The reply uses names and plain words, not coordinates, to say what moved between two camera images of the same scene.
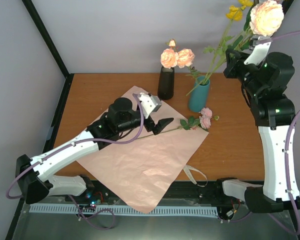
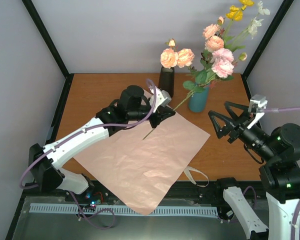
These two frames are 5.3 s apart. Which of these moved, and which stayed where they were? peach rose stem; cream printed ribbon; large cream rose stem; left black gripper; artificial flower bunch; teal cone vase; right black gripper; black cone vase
Moved: right black gripper; large cream rose stem; left black gripper; artificial flower bunch
Stayed: teal cone vase; peach rose stem; black cone vase; cream printed ribbon
